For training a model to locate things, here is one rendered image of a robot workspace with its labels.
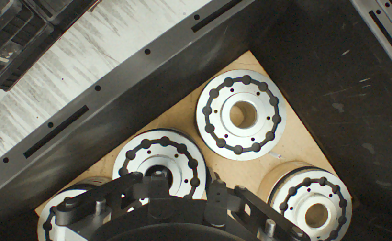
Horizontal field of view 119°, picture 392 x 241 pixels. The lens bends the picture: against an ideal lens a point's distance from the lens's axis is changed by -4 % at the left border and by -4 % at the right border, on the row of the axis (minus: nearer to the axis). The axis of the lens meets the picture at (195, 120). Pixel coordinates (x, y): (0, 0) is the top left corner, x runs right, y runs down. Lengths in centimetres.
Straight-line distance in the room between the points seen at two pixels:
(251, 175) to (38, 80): 50
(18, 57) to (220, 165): 92
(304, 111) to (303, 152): 6
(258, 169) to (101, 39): 42
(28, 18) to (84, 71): 50
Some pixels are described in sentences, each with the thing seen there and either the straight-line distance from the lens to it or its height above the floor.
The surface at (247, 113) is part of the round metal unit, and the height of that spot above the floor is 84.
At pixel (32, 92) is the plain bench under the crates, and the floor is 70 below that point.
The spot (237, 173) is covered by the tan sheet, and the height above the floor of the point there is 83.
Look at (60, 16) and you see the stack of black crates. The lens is 90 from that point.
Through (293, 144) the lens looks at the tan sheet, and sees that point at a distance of 22.
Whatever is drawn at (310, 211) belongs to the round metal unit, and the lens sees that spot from 24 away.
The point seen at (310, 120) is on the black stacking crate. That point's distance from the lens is 22.
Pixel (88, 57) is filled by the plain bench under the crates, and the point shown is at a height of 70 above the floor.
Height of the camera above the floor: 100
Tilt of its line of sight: 88 degrees down
